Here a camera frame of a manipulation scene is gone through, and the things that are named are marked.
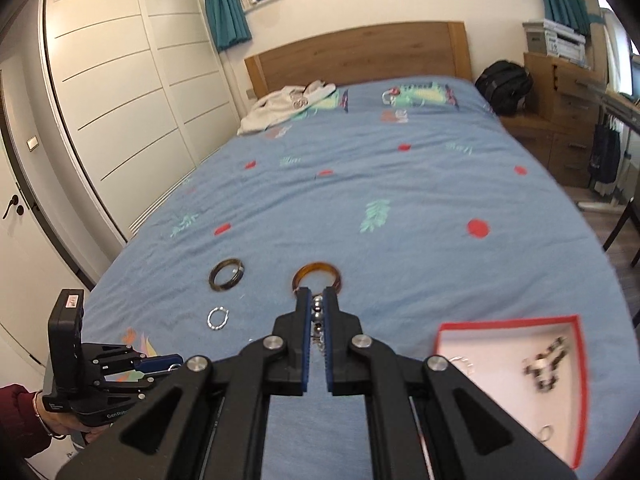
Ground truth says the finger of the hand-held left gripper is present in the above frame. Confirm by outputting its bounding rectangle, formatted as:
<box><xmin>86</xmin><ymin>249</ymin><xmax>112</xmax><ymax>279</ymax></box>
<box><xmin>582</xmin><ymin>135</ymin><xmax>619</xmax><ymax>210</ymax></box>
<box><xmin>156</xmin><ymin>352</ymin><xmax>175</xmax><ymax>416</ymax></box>
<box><xmin>102</xmin><ymin>372</ymin><xmax>173</xmax><ymax>397</ymax></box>
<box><xmin>132</xmin><ymin>354</ymin><xmax>185</xmax><ymax>376</ymax></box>

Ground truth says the silver bead necklace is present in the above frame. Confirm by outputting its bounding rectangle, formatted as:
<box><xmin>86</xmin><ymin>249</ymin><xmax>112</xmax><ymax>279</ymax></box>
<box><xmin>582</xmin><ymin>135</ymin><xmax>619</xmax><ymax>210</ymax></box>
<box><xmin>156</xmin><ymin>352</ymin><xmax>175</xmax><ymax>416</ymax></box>
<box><xmin>310</xmin><ymin>295</ymin><xmax>326</xmax><ymax>356</ymax></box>

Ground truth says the white wardrobe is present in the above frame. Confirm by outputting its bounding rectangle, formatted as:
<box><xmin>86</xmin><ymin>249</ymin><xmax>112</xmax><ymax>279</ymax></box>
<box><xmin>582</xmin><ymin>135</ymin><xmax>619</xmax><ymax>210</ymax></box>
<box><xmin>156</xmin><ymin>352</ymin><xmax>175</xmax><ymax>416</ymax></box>
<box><xmin>42</xmin><ymin>0</ymin><xmax>241</xmax><ymax>241</ymax></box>

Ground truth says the white garment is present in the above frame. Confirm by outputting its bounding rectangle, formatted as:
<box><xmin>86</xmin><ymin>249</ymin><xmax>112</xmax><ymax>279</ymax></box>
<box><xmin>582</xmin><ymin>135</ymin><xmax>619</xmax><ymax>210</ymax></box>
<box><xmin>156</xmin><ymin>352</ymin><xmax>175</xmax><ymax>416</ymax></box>
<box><xmin>236</xmin><ymin>80</ymin><xmax>337</xmax><ymax>136</ymax></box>

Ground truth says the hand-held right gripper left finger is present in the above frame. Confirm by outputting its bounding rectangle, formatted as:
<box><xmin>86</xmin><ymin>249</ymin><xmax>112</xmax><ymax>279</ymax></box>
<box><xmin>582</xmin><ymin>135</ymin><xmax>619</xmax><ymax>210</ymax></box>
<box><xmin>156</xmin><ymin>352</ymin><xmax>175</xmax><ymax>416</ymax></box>
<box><xmin>55</xmin><ymin>287</ymin><xmax>313</xmax><ymax>480</ymax></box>

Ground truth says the grey chair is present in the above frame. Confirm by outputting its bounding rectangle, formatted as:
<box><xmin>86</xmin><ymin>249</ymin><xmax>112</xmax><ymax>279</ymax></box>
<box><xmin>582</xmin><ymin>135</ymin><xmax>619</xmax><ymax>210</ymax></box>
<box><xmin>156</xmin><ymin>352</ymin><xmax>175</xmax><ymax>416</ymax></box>
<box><xmin>602</xmin><ymin>202</ymin><xmax>640</xmax><ymax>253</ymax></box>

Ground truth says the dark hanging bag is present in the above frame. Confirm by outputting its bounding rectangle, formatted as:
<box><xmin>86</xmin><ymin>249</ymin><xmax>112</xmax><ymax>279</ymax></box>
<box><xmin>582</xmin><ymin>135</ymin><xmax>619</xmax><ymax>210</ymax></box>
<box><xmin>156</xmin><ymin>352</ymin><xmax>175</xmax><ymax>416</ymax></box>
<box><xmin>587</xmin><ymin>115</ymin><xmax>622</xmax><ymax>186</ymax></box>

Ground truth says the dark bead bracelet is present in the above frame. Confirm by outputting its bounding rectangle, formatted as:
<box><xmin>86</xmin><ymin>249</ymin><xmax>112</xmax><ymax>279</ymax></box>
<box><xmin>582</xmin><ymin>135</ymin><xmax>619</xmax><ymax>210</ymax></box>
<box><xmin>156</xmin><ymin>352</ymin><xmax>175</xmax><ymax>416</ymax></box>
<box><xmin>522</xmin><ymin>336</ymin><xmax>572</xmax><ymax>392</ymax></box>

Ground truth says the silver wrist bangle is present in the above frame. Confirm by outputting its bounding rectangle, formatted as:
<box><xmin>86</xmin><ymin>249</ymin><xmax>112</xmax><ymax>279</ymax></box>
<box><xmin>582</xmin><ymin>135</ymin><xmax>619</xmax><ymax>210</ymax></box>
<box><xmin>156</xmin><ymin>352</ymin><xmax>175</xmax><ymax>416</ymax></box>
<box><xmin>32</xmin><ymin>391</ymin><xmax>66</xmax><ymax>440</ymax></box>

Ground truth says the person's left forearm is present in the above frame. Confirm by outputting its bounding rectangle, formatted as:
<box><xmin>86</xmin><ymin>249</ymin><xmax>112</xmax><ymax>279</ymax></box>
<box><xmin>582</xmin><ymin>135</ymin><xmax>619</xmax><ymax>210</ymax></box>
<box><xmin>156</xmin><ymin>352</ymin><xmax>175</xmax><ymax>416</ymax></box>
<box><xmin>0</xmin><ymin>384</ymin><xmax>53</xmax><ymax>466</ymax></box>

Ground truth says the wooden dresser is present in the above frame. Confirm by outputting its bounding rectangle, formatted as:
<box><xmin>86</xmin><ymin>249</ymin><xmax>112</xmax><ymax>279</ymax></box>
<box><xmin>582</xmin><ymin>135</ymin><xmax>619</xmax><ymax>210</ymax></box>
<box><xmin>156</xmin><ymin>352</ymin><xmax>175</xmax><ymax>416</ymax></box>
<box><xmin>500</xmin><ymin>51</ymin><xmax>608</xmax><ymax>188</ymax></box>

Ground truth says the white printer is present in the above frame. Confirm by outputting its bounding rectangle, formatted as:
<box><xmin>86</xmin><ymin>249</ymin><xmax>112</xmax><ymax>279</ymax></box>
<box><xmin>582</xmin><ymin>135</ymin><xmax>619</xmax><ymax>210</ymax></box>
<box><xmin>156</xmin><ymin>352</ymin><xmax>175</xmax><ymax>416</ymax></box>
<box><xmin>522</xmin><ymin>18</ymin><xmax>587</xmax><ymax>58</ymax></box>

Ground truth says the red box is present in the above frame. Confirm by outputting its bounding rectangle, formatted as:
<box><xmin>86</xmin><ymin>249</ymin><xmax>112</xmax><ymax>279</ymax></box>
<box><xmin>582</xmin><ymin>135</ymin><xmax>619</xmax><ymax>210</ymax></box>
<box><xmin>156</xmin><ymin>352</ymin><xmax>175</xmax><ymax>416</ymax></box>
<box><xmin>432</xmin><ymin>314</ymin><xmax>593</xmax><ymax>471</ymax></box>

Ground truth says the black backpack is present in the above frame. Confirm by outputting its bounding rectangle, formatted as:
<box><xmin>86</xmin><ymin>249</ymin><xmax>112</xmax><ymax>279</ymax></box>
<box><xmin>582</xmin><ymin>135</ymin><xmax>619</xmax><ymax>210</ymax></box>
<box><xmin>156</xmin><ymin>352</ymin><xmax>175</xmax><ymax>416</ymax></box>
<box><xmin>474</xmin><ymin>60</ymin><xmax>534</xmax><ymax>117</ymax></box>

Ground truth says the dark mottled bangle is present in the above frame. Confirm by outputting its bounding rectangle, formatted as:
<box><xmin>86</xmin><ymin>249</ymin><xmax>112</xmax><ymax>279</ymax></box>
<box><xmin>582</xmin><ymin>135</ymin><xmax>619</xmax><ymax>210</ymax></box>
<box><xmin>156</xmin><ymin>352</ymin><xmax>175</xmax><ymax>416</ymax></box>
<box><xmin>208</xmin><ymin>258</ymin><xmax>247</xmax><ymax>293</ymax></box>

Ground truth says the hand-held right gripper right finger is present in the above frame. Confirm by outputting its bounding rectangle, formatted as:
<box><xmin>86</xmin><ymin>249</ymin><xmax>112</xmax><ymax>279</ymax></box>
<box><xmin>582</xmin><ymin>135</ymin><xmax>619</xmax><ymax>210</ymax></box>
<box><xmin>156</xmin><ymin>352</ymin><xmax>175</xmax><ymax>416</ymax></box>
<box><xmin>322</xmin><ymin>287</ymin><xmax>578</xmax><ymax>480</ymax></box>

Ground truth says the white door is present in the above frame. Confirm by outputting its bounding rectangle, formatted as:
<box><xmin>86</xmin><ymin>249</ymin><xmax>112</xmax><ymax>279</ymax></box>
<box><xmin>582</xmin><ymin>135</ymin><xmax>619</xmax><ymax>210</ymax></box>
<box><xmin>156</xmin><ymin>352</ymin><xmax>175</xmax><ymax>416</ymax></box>
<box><xmin>0</xmin><ymin>70</ymin><xmax>96</xmax><ymax>376</ymax></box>

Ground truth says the amber bangle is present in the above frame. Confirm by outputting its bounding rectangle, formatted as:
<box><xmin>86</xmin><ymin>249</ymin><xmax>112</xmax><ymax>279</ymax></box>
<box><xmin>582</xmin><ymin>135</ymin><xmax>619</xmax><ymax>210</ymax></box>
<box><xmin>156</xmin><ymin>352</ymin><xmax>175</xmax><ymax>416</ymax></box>
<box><xmin>291</xmin><ymin>261</ymin><xmax>346</xmax><ymax>296</ymax></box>

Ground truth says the person's left hand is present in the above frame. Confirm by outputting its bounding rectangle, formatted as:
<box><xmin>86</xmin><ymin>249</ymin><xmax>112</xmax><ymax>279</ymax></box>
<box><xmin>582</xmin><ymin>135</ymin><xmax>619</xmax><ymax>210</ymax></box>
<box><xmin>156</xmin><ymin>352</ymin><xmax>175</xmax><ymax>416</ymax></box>
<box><xmin>39</xmin><ymin>397</ymin><xmax>99</xmax><ymax>444</ymax></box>

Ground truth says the window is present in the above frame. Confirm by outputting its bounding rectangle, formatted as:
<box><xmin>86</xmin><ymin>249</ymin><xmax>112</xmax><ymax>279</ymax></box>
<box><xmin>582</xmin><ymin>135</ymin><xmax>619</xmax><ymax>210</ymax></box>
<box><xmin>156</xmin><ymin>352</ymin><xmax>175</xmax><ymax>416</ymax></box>
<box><xmin>600</xmin><ymin>0</ymin><xmax>640</xmax><ymax>96</ymax></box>

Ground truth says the wooden headboard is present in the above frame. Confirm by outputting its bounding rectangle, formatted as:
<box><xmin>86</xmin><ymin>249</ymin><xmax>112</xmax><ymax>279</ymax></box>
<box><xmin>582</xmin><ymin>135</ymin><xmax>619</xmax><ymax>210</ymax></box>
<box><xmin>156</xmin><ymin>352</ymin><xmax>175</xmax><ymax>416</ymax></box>
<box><xmin>244</xmin><ymin>21</ymin><xmax>473</xmax><ymax>98</ymax></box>

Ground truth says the grey desk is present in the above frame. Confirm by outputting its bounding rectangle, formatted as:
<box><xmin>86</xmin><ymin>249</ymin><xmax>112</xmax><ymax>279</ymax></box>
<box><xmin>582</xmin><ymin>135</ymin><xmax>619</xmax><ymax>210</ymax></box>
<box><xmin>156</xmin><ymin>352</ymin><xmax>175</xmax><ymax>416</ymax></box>
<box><xmin>597</xmin><ymin>87</ymin><xmax>640</xmax><ymax>133</ymax></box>

